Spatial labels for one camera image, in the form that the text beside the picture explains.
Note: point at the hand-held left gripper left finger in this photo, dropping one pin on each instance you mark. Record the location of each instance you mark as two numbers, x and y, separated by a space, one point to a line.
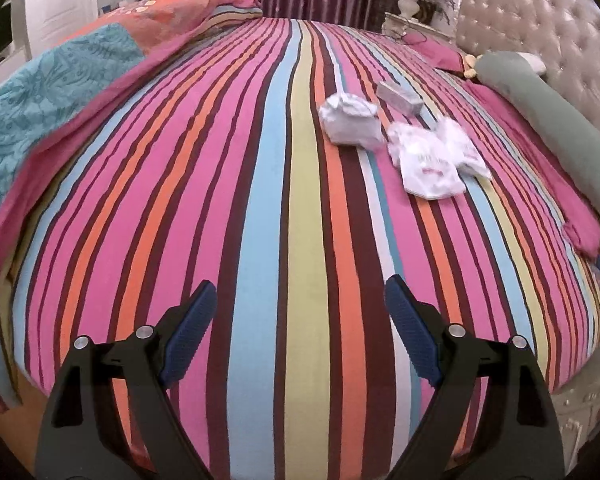
190 330

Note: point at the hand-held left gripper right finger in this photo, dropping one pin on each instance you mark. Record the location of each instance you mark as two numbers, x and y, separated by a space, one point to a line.
412 330

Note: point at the white printed garment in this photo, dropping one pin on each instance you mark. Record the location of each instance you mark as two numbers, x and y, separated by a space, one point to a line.
435 160

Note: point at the white plastic bag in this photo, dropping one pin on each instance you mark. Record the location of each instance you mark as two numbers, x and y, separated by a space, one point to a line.
350 120

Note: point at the small grey box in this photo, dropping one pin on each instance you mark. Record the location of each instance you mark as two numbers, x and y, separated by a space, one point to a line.
400 96

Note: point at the large pink pillow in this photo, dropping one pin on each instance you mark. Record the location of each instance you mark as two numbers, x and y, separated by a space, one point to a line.
545 175

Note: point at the green plush pillow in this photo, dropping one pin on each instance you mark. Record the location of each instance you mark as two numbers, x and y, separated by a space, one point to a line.
555 115

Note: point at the striped bed sheet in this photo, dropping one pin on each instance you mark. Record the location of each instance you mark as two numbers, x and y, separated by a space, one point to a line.
290 210

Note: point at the yellow plush toy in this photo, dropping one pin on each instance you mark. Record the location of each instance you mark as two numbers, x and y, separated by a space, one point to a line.
470 64

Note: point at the tufted beige headboard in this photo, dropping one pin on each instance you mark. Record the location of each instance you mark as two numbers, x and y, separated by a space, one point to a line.
545 15

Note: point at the small pink pillow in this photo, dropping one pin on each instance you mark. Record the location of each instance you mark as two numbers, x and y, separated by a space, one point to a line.
440 52

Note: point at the orange and teal quilt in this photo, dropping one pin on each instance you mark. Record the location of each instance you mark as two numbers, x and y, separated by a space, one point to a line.
65 95

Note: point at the white nightstand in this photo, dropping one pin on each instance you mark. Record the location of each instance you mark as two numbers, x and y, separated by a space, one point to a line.
417 27

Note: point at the white vase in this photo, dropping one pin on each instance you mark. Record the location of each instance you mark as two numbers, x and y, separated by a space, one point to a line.
406 7

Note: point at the white wardrobe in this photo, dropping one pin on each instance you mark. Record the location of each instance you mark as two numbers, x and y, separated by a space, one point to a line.
55 0

